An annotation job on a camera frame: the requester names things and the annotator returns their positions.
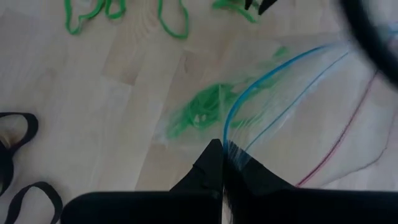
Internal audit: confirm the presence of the green rubber bands bunch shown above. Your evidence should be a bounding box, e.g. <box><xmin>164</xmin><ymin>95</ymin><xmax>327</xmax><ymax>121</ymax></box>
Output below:
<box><xmin>166</xmin><ymin>46</ymin><xmax>290</xmax><ymax>139</ymax></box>

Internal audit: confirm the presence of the black cable loop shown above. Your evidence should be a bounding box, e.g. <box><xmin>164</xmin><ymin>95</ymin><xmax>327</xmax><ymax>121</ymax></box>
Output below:
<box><xmin>0</xmin><ymin>111</ymin><xmax>65</xmax><ymax>224</ymax></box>

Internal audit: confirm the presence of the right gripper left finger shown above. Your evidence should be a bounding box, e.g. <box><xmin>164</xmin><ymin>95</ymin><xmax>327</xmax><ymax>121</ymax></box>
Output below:
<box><xmin>60</xmin><ymin>138</ymin><xmax>224</xmax><ymax>224</ymax></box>

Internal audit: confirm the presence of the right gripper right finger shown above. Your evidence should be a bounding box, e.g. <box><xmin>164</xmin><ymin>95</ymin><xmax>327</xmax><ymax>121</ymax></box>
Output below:
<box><xmin>223</xmin><ymin>142</ymin><xmax>398</xmax><ymax>224</ymax></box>

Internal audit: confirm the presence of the clear plastic zip bag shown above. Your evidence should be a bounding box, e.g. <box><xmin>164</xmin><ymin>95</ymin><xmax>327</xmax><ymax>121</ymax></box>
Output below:
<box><xmin>155</xmin><ymin>30</ymin><xmax>398</xmax><ymax>191</ymax></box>

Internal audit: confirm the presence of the green rubber bands pile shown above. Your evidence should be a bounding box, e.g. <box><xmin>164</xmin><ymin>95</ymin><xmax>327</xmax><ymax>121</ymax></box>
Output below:
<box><xmin>63</xmin><ymin>0</ymin><xmax>259</xmax><ymax>40</ymax></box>

